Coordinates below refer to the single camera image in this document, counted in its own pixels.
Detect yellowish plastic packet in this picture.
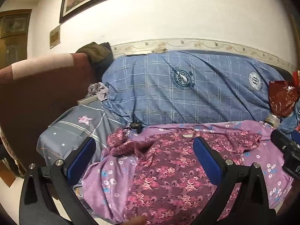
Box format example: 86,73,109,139
265,114,280,125

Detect purple floral bedsheet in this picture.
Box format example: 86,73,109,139
81,119,294,225

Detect blue jeans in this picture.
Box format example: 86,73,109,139
279,101,300,134

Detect grey crumpled cloth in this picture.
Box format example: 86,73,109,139
85,82,109,102

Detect dark red headboard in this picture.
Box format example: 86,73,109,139
0,53,104,176

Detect small wall plaque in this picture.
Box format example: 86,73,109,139
50,25,61,49

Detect maroon floral garment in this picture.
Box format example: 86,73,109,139
106,124,262,225

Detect white flat box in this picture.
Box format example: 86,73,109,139
78,96,99,105

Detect olive green clothes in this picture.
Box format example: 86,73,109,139
75,42,114,72

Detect wooden door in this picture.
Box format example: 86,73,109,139
0,9,32,69

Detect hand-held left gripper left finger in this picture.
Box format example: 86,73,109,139
19,136,97,225

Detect blue plaid quilt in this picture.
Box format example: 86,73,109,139
101,50,285,126

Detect grey star print pillow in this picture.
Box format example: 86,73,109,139
37,103,132,185

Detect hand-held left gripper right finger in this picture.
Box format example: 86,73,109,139
191,137,278,225

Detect red plastic bag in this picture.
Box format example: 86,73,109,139
268,80,299,118

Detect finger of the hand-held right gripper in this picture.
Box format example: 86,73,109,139
291,130,300,147
270,129,290,152

